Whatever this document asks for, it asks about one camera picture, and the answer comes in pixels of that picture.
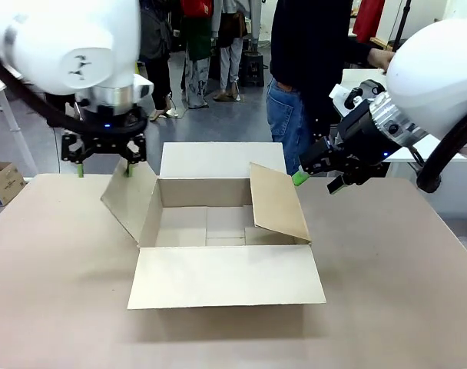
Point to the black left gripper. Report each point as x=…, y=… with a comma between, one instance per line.
x=110, y=134

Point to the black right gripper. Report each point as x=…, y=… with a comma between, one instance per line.
x=362, y=134

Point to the large brown cardboard box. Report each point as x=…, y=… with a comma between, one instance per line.
x=226, y=276

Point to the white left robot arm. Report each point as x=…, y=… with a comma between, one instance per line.
x=45, y=38

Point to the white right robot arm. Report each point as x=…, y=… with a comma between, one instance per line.
x=429, y=77

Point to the person's left forearm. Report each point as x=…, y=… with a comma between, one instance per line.
x=359, y=52

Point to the person's left hand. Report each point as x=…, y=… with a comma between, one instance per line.
x=380, y=58

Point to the white paper sheet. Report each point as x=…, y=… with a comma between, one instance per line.
x=338, y=98

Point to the small printed cardboard carton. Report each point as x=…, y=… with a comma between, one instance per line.
x=3, y=184

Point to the bystander in dark jacket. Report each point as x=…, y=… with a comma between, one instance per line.
x=156, y=46

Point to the black step stool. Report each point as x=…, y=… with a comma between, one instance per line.
x=253, y=69

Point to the bystander in red top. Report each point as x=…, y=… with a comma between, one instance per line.
x=197, y=57

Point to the person in dark sweater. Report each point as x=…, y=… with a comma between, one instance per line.
x=306, y=38

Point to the bystander in grey trousers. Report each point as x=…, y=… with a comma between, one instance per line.
x=229, y=57

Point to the red hanging garment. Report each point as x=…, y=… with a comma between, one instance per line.
x=368, y=15

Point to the black stand pole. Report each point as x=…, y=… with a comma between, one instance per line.
x=402, y=19

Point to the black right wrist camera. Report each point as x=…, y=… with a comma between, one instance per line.
x=366, y=87

